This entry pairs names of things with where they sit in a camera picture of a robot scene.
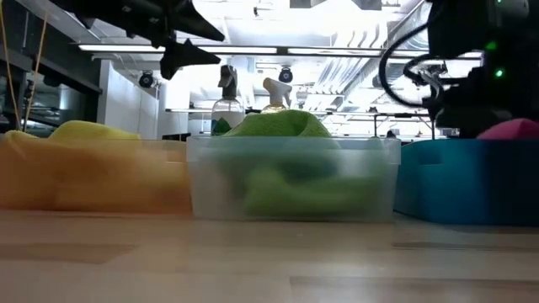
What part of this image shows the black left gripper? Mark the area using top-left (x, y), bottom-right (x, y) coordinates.
top-left (62, 0), bottom-right (226, 81)

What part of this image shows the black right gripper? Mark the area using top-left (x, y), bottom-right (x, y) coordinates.
top-left (435, 62), bottom-right (539, 140)

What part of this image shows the pink microfiber towel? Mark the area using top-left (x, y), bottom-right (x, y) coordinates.
top-left (477, 118), bottom-right (539, 141)

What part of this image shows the green microfiber towel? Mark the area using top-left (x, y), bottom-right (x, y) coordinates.
top-left (224, 109), bottom-right (342, 169)
top-left (218, 159), bottom-right (382, 219)

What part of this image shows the yellow microfiber towel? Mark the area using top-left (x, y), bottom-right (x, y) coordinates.
top-left (0, 120), bottom-right (186, 211)

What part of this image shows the black overhead light bar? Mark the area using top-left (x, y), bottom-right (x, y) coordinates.
top-left (77, 41), bottom-right (430, 59)

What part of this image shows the blue plastic basket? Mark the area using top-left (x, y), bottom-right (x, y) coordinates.
top-left (393, 137), bottom-right (539, 226)

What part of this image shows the clear spray bottle grey trigger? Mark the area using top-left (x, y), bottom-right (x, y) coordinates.
top-left (210, 64), bottom-right (246, 136)

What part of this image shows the clear spray bottle white trigger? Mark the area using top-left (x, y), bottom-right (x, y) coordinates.
top-left (260, 77), bottom-right (293, 114)

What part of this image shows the clear plastic basket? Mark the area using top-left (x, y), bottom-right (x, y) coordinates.
top-left (186, 135), bottom-right (402, 223)

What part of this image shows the orange translucent plastic basket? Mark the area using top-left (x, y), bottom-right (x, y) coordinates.
top-left (0, 136), bottom-right (193, 215)

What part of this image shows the black background table frame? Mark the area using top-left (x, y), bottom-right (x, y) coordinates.
top-left (372, 112), bottom-right (439, 140)

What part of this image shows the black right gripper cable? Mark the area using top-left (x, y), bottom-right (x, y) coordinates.
top-left (377, 23), bottom-right (447, 109)

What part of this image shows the silver ventilation duct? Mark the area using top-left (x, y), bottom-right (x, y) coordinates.
top-left (328, 0), bottom-right (430, 98)

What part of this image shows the yellow cable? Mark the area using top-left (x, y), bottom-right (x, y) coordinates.
top-left (0, 0), bottom-right (48, 132)

